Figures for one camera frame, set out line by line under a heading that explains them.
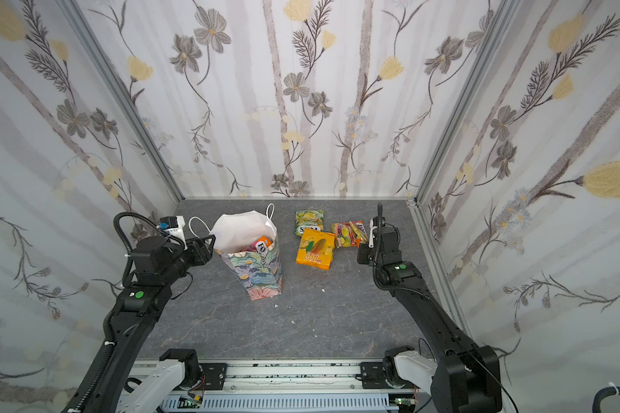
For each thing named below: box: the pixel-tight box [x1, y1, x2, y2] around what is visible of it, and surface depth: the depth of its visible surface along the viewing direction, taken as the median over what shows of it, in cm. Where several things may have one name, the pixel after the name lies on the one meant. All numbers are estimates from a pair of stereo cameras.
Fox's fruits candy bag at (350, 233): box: [330, 220, 369, 249], surface depth 104 cm
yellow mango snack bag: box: [295, 228, 335, 272], surface depth 98 cm
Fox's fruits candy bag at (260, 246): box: [239, 235, 273, 256], surface depth 92 cm
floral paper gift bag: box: [188, 203, 284, 302], surface depth 84 cm
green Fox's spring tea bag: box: [294, 209, 325, 238], surface depth 111 cm
